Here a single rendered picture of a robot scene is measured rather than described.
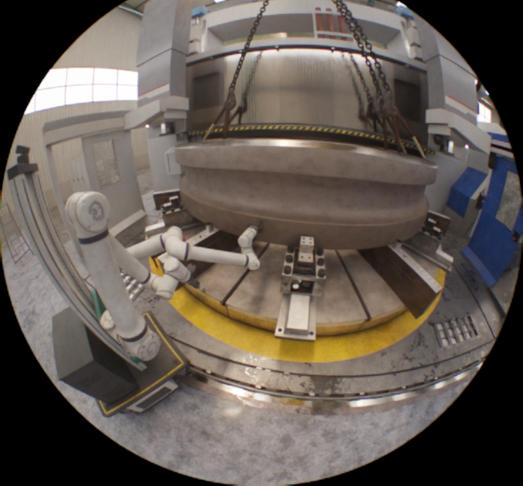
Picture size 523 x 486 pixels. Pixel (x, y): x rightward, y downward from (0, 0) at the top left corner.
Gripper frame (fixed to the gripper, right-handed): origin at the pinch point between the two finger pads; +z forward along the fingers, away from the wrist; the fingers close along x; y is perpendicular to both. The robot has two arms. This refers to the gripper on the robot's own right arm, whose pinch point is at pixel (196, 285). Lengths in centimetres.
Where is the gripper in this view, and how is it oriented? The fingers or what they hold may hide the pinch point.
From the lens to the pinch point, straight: 124.6
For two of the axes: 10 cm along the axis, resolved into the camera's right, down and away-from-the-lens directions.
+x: 8.7, 3.2, -3.8
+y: -4.8, 7.3, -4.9
